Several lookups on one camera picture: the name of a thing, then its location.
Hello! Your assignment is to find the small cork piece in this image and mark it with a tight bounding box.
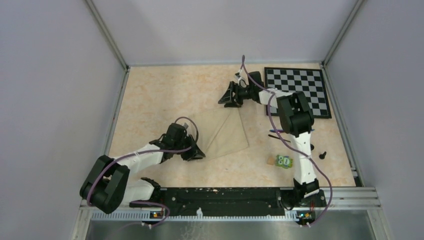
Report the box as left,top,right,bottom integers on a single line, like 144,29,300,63
266,157,276,166

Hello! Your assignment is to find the iridescent purple utensil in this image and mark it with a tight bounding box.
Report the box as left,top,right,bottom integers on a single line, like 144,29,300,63
269,129,285,133

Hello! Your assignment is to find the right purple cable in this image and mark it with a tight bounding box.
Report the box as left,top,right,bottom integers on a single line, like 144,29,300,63
241,54,333,228

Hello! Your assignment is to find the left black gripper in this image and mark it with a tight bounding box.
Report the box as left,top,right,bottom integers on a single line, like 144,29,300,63
173,134,206,161

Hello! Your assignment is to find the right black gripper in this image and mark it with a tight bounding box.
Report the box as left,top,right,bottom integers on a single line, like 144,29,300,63
218,81,254,108

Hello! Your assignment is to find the black utensil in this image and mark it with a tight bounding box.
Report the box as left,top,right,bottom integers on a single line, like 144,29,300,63
267,134,291,143

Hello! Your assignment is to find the small black screw knob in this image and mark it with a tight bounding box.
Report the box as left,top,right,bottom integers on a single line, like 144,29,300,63
318,151,327,160

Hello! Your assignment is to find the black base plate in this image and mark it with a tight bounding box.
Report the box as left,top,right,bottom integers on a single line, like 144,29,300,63
149,187,329,217

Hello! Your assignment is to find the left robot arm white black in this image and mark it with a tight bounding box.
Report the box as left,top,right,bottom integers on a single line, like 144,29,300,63
79,122,206,214

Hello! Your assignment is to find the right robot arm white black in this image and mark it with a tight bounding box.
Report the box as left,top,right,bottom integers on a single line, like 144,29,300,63
218,71,320,206

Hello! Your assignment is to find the aluminium frame rail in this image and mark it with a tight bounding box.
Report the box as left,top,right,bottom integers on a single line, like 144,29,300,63
81,187,381,223

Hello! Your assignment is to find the black white checkerboard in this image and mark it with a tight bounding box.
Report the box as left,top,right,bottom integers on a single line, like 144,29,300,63
264,67,332,119

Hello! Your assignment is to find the beige cloth napkin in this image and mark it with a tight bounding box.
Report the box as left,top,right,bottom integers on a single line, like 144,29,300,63
189,108,249,162

